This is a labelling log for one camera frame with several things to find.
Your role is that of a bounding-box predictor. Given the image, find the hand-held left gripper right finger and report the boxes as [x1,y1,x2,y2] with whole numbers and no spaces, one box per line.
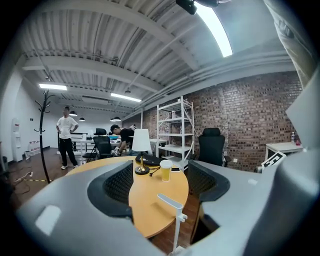
[172,159,278,256]

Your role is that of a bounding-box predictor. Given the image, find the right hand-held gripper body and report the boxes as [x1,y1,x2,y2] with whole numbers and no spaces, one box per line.
[254,150,287,174]

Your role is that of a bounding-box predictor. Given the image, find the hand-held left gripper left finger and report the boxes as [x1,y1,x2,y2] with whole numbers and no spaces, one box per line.
[14,159,166,256]

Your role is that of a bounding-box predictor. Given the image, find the wooden floor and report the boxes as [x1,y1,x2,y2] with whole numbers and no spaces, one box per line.
[4,146,202,255]

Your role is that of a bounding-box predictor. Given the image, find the small white table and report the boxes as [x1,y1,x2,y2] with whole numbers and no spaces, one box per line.
[265,141,305,163]

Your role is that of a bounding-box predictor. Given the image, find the large black office chair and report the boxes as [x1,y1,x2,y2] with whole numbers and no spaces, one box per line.
[189,127,232,168]

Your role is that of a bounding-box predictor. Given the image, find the cup of yellow drink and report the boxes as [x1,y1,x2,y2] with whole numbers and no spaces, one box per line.
[159,159,174,183]

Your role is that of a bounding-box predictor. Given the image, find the row of water bottles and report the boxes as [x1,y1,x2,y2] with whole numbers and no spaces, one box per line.
[26,140,41,156]

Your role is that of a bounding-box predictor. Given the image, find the black coat rack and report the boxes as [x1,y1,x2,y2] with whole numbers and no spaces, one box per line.
[33,89,56,185]

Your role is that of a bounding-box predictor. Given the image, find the round yellow wooden table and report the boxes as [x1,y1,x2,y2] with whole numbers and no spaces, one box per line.
[65,155,190,239]

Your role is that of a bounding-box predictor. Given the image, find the white water dispenser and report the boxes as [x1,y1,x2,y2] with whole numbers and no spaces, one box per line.
[10,118,23,162]

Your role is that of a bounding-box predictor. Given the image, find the black bag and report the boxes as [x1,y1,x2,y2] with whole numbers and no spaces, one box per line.
[135,152,167,166]

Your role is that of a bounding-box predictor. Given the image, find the white metal shelf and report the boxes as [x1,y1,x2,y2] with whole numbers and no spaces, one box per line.
[156,95,196,172]

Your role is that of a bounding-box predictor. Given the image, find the white square table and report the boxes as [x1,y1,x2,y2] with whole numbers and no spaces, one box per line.
[149,138,169,157]

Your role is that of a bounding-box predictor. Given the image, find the white shade table lamp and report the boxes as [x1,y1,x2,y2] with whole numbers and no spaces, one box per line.
[131,128,153,176]

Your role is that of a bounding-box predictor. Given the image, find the person's beige shirt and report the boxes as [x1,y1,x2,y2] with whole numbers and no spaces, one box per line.
[262,0,320,89]

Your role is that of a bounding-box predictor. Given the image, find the long ceiling light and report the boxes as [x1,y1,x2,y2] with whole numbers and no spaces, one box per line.
[194,1,234,58]
[110,92,142,103]
[38,83,68,91]

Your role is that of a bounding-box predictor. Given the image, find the black cable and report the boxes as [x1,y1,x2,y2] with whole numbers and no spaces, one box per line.
[148,165,161,178]

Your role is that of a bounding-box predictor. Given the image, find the black camera device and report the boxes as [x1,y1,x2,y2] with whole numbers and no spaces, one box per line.
[175,0,198,15]

